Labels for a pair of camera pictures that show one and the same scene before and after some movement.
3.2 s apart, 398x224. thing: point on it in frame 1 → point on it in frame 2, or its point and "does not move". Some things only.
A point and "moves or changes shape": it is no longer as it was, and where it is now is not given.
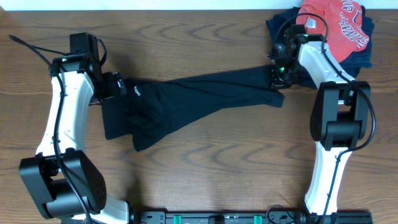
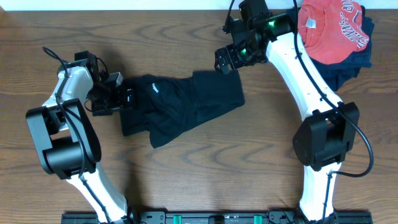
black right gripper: x=278 y=76 → x=222 y=59
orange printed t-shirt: x=346 y=33 does not move
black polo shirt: x=149 y=105 moves or changes shape
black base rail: x=249 y=217 does not move
